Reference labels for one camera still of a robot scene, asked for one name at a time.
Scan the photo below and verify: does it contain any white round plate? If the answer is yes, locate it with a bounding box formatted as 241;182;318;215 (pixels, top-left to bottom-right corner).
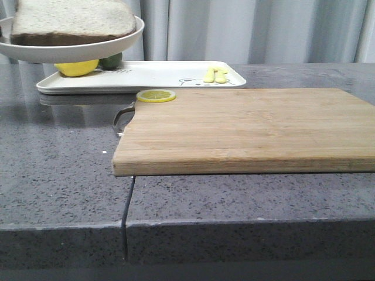
1;17;145;64

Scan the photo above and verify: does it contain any white bread slice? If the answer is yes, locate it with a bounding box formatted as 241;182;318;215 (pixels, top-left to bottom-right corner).
10;1;137;46

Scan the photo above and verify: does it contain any white rectangular tray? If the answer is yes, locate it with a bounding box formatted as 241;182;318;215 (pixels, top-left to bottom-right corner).
36;61;246;95

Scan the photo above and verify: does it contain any yellow lemon slice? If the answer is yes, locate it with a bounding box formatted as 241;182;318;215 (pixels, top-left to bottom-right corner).
137;89;176;103

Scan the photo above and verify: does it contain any green lime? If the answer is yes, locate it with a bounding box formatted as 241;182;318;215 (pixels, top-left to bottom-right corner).
98;53;122;70

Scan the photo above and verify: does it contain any grey curtain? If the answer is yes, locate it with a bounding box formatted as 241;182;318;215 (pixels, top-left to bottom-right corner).
0;0;375;66

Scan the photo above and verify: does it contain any yellow whole lemon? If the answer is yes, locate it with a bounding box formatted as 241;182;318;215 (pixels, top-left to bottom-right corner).
54;59;99;77

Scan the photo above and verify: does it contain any wooden cutting board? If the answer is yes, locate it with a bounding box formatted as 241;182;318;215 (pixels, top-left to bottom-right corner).
112;88;374;176

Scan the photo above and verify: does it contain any left yellow utensil handle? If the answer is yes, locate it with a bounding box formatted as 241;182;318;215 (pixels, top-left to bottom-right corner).
203;67;216;83

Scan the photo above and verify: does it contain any metal cutting board handle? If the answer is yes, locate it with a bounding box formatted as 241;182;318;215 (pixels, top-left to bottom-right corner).
112;102;135;138

